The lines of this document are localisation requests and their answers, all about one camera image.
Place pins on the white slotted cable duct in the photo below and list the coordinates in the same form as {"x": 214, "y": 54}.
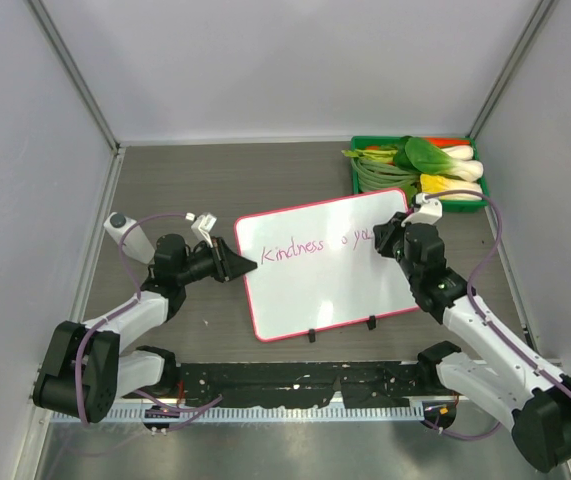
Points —
{"x": 129, "y": 412}

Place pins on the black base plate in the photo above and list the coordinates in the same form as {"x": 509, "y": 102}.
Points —
{"x": 368, "y": 384}

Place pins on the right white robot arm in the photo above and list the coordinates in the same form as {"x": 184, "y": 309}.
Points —
{"x": 521, "y": 390}

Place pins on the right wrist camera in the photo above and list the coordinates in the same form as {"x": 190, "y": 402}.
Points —
{"x": 424, "y": 210}

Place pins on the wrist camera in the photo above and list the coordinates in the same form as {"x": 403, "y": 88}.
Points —
{"x": 202, "y": 225}
{"x": 424, "y": 210}

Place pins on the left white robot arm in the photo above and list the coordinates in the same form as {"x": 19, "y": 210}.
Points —
{"x": 85, "y": 368}

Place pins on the green bok choy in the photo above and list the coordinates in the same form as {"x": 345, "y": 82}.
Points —
{"x": 418, "y": 155}

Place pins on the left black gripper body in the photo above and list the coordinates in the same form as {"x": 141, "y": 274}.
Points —
{"x": 199, "y": 266}

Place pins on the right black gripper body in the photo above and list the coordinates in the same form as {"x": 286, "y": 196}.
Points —
{"x": 393, "y": 243}

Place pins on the orange carrot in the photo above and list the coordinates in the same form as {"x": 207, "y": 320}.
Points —
{"x": 441, "y": 142}

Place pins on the green long beans bundle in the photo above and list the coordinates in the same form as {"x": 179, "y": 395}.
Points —
{"x": 369, "y": 176}

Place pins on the white bok choy back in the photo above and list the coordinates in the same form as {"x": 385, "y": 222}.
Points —
{"x": 460, "y": 152}

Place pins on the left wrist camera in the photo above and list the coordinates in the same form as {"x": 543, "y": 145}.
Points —
{"x": 202, "y": 225}

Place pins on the pink framed whiteboard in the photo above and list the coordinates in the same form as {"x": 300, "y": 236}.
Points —
{"x": 317, "y": 268}

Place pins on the yellow bok choy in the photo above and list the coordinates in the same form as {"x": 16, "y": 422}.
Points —
{"x": 456, "y": 189}

